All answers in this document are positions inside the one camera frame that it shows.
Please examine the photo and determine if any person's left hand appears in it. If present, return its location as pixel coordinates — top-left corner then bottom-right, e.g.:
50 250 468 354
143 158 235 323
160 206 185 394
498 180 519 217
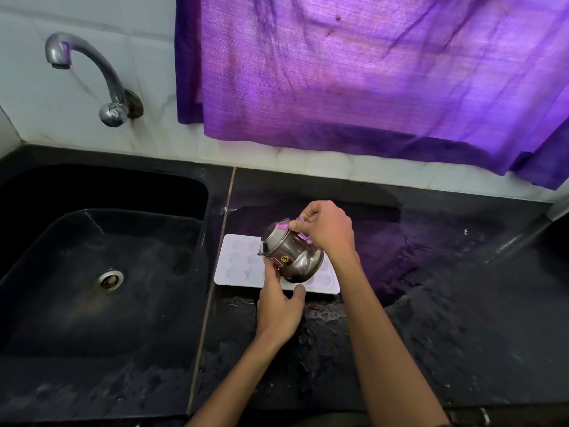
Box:
255 258 307 347

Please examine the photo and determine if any person's right hand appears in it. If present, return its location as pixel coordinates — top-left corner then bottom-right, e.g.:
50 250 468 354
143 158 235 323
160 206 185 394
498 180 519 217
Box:
289 200 358 263

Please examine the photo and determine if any small steel pot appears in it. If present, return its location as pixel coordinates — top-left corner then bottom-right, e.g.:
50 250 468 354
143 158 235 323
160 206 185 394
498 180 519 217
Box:
257 219 325 284

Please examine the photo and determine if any person's left forearm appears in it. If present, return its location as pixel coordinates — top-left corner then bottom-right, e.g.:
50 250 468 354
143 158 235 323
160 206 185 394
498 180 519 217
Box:
186 330 290 427

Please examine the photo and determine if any person's right forearm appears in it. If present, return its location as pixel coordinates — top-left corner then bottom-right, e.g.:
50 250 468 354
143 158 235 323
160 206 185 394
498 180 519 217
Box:
328 250 450 427

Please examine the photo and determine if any white ice cube tray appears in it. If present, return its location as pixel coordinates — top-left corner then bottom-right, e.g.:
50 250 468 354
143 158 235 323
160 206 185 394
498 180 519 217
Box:
214 234 341 295

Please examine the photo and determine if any purple curtain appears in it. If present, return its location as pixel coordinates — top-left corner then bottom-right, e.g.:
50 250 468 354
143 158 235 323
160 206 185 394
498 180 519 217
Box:
175 0 569 191

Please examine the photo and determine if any steel sink drain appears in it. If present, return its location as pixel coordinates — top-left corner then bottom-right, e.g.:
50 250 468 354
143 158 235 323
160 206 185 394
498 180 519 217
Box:
98 269 124 292

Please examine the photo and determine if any black kitchen sink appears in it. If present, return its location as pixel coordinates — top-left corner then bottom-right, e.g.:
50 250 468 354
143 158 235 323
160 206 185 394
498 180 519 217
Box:
0 162 210 423

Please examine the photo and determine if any chrome wall tap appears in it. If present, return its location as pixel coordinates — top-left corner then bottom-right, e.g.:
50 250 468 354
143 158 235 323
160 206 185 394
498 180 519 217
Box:
45 32 144 128

